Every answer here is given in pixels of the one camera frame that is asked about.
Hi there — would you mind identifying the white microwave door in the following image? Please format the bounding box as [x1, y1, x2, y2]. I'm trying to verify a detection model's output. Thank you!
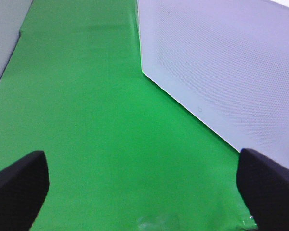
[137, 0, 289, 169]

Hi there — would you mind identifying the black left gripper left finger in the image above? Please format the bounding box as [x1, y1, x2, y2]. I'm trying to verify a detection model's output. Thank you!
[0, 151, 50, 231]

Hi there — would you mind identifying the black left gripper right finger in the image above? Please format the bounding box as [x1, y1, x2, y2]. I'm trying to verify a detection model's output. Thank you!
[236, 148, 289, 231]

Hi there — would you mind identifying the green table mat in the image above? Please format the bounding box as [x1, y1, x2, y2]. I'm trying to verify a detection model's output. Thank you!
[0, 0, 256, 231]

